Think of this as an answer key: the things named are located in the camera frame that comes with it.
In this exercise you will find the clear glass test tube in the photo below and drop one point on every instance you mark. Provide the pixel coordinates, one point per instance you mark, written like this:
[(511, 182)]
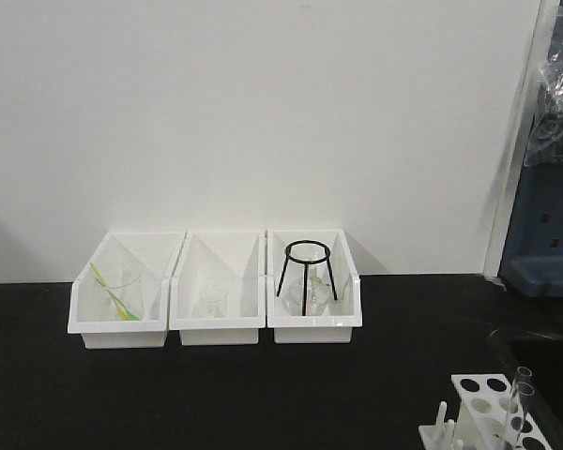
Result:
[(520, 399), (523, 374)]

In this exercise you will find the grey pegboard drying rack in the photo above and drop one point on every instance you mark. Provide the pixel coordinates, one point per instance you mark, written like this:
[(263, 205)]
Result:
[(532, 260)]

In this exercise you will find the white test tube rack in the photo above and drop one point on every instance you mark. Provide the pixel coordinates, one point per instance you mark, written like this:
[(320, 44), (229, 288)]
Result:
[(484, 401)]

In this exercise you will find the right white storage bin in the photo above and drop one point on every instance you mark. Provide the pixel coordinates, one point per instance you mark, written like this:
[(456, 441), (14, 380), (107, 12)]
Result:
[(339, 318)]

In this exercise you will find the white storage bin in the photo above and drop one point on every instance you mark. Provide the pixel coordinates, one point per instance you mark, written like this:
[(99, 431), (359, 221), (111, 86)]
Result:
[(339, 318), (234, 260), (93, 317)]

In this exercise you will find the clear round glass flask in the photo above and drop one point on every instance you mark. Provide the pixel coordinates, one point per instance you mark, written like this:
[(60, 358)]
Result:
[(310, 292)]

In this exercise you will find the middle white storage bin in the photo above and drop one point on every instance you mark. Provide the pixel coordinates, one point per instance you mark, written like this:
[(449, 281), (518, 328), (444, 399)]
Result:
[(234, 260)]

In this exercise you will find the clear glass beaker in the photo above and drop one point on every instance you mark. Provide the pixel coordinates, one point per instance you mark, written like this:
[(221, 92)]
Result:
[(211, 302)]

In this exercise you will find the glass funnel with yellow stirrer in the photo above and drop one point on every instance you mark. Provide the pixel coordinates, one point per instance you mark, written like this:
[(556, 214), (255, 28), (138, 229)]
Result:
[(124, 292)]

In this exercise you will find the left white storage bin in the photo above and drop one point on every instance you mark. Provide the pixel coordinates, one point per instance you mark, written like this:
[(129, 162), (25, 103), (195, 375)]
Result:
[(93, 317)]

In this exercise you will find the plastic bag of pegs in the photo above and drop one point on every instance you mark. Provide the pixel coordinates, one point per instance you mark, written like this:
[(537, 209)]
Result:
[(545, 141)]

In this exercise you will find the black lab sink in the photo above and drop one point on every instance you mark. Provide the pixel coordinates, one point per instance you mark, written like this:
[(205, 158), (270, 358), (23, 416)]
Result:
[(542, 353)]

